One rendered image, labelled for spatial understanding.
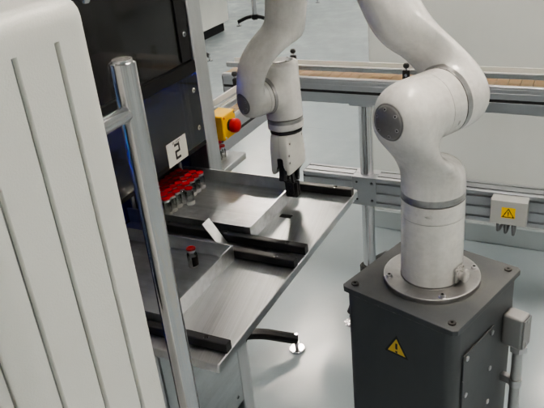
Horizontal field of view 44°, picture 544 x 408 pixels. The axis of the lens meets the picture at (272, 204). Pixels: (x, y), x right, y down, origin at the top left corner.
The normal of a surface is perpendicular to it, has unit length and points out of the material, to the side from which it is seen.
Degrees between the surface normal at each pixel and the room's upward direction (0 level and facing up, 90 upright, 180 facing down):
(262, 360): 0
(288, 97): 89
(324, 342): 0
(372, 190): 90
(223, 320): 0
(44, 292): 90
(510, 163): 90
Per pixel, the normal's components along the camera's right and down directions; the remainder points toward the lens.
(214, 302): -0.09, -0.89
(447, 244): 0.23, 0.42
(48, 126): 0.90, 0.12
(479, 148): -0.44, 0.44
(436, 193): -0.13, 0.45
